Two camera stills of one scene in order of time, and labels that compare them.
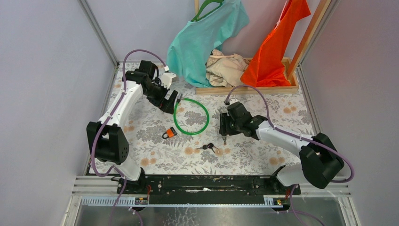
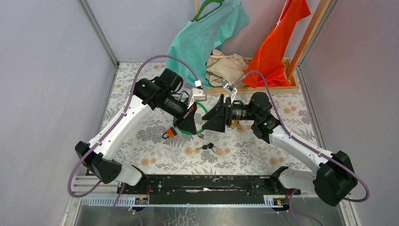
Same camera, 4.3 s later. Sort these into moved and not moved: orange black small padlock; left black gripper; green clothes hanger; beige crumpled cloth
Moved: left black gripper
Not moved: beige crumpled cloth; orange black small padlock; green clothes hanger
